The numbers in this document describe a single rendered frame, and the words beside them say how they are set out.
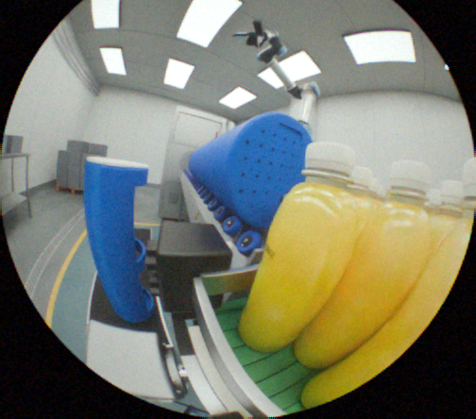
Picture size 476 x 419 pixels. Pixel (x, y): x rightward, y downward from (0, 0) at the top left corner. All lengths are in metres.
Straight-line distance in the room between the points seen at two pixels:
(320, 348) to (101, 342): 0.23
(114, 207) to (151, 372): 0.48
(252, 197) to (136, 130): 5.36
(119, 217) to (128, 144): 4.99
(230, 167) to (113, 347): 0.33
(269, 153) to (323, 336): 0.29
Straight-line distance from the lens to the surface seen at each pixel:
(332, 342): 0.15
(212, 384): 0.17
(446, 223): 0.16
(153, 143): 5.40
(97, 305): 1.19
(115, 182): 0.53
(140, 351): 0.23
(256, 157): 0.27
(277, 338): 0.15
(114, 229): 0.59
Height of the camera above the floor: 1.07
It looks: 3 degrees down
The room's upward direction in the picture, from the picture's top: 11 degrees clockwise
